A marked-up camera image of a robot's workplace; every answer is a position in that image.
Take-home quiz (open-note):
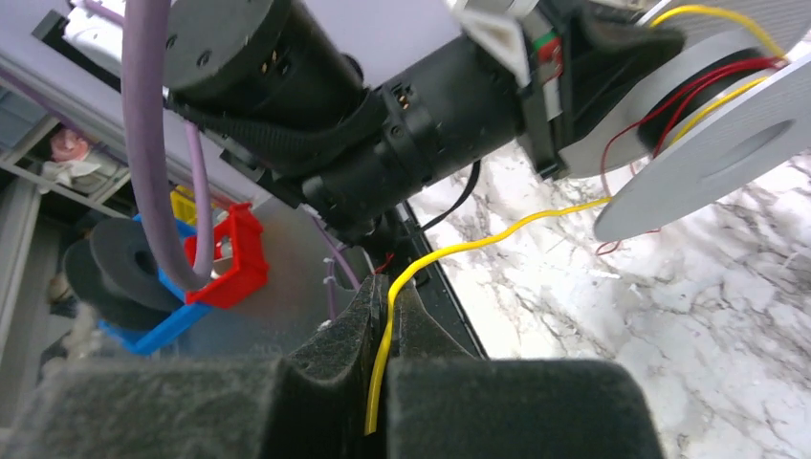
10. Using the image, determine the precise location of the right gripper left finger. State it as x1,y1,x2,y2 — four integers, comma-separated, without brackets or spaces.
1,275,388,458

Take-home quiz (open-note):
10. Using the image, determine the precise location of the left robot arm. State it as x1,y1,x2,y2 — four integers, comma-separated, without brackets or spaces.
164,1,687,241

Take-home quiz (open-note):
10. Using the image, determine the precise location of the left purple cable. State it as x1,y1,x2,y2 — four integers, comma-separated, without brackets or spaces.
69,0,217,293

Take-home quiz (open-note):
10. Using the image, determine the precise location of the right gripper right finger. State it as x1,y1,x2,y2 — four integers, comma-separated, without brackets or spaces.
386,287,663,458

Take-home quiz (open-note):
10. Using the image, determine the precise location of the black foam spool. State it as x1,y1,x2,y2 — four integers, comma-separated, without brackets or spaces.
62,218,183,331

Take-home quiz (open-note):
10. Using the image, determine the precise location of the red plastic bin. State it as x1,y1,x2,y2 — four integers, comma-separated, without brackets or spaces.
184,203,269,310

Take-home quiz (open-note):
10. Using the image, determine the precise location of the red cable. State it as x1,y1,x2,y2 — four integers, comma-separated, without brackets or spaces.
594,55,787,258

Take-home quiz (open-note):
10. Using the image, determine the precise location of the blue plastic holder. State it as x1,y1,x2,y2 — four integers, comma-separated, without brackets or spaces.
90,218,213,356

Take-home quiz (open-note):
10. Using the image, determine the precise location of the yellow cable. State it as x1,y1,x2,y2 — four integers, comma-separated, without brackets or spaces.
363,5,790,437

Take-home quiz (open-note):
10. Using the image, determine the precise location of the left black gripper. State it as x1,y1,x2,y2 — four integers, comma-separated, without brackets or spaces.
515,12,686,180

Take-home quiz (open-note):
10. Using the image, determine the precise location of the white perforated cable spool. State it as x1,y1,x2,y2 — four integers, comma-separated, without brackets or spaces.
561,1,810,242

